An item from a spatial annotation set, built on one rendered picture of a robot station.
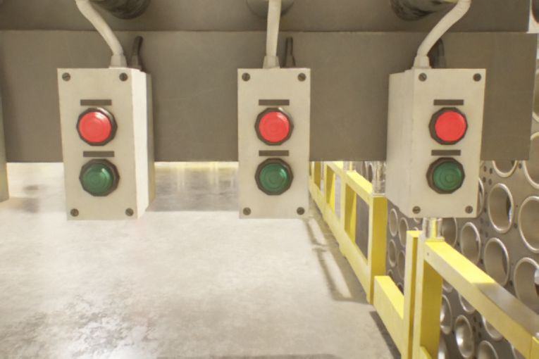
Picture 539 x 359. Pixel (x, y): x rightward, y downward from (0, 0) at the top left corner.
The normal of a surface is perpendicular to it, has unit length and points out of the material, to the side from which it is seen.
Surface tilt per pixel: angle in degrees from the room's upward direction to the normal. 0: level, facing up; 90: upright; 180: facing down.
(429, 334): 90
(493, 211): 67
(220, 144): 90
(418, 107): 90
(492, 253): 97
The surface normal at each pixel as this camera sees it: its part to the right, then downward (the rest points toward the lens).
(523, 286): 0.03, -0.25
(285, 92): 0.03, 0.14
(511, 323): -1.00, 0.00
